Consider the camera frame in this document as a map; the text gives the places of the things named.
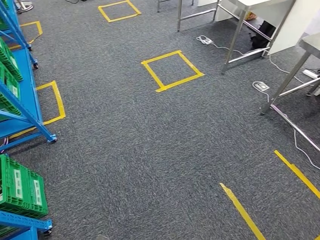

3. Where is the steel workbench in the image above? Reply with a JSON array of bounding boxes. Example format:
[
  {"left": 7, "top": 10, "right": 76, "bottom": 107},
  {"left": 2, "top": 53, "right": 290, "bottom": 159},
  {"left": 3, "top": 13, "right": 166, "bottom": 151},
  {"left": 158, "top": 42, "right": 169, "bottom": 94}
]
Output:
[
  {"left": 221, "top": 0, "right": 297, "bottom": 75},
  {"left": 260, "top": 32, "right": 320, "bottom": 153},
  {"left": 156, "top": 0, "right": 220, "bottom": 33}
]

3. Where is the yellow floor tape square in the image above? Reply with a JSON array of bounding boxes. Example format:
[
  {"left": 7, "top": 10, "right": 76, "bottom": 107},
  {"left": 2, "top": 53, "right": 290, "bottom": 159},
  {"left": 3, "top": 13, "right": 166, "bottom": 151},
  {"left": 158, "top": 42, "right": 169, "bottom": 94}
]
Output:
[
  {"left": 97, "top": 0, "right": 142, "bottom": 23},
  {"left": 141, "top": 49, "right": 205, "bottom": 93},
  {"left": 8, "top": 20, "right": 43, "bottom": 51},
  {"left": 220, "top": 149, "right": 320, "bottom": 240}
]

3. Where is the floor outlet box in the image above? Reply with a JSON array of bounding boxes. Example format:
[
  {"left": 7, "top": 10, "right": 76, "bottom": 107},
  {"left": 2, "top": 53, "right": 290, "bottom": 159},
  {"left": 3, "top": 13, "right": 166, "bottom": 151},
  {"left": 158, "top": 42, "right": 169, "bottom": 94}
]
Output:
[{"left": 252, "top": 81, "right": 270, "bottom": 93}]

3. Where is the black bag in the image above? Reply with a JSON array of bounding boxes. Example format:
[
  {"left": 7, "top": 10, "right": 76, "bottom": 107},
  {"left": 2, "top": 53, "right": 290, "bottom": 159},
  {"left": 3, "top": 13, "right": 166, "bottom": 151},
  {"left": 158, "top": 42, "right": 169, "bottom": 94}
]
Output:
[{"left": 251, "top": 20, "right": 277, "bottom": 51}]

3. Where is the white desk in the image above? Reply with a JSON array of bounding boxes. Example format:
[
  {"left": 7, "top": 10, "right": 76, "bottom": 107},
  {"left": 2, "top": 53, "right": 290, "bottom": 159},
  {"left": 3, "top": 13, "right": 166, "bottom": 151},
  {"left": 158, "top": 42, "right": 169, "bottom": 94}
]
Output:
[{"left": 269, "top": 0, "right": 320, "bottom": 56}]

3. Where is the chrome barrier stanchion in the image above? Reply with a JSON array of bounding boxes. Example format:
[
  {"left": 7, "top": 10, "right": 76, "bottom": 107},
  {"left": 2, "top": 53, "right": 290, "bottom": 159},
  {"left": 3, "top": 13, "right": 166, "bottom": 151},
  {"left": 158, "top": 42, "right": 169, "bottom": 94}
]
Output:
[{"left": 14, "top": 0, "right": 34, "bottom": 14}]

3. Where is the white floor cable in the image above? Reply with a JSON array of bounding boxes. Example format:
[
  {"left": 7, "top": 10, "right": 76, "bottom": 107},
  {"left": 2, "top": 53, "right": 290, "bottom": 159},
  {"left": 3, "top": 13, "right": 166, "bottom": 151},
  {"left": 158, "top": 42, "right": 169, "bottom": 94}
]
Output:
[
  {"left": 252, "top": 81, "right": 320, "bottom": 170},
  {"left": 210, "top": 41, "right": 304, "bottom": 84}
]

